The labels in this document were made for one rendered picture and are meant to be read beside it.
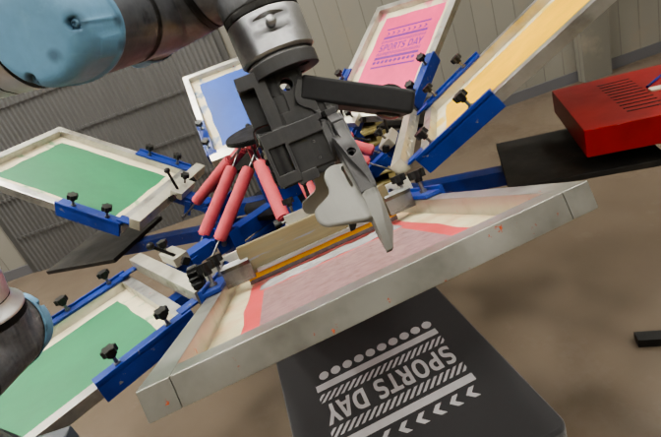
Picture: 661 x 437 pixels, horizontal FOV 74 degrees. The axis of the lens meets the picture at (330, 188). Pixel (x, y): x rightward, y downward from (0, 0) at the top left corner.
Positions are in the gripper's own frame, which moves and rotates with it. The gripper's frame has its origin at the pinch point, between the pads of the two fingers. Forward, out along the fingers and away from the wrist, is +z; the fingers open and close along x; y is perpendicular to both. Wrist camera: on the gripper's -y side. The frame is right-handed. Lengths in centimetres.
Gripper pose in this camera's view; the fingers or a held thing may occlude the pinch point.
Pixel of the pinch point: (375, 237)
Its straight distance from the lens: 45.8
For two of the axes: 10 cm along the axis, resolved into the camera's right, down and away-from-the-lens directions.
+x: 1.7, 0.3, -9.9
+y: -9.1, 3.9, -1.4
